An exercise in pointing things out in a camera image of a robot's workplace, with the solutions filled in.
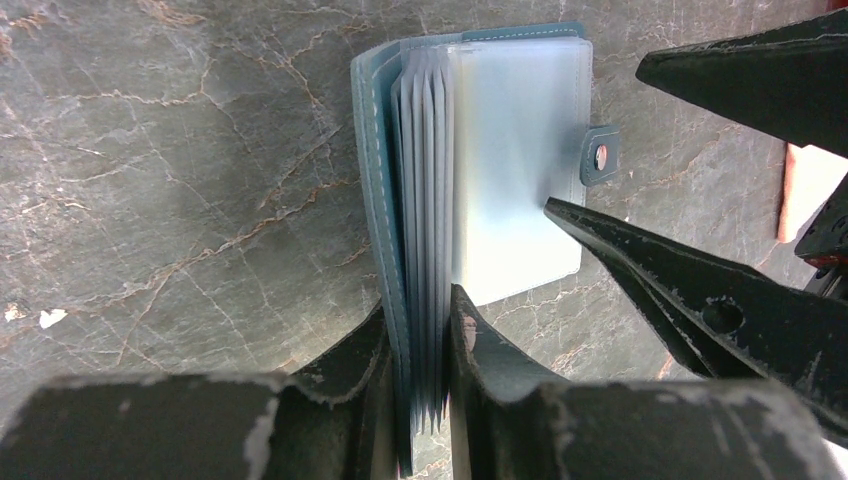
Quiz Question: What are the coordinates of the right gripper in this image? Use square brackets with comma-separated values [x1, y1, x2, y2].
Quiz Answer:
[544, 9, 848, 444]

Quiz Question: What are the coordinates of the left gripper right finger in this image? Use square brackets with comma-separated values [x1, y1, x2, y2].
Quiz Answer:
[450, 285, 842, 479]

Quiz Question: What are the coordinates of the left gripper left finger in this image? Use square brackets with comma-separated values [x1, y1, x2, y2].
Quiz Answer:
[1, 307, 398, 479]

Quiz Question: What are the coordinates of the blue card holder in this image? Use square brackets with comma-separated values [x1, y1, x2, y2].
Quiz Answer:
[350, 21, 620, 475]

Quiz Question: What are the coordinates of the pink cloth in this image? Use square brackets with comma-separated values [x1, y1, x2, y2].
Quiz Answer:
[777, 144, 847, 244]

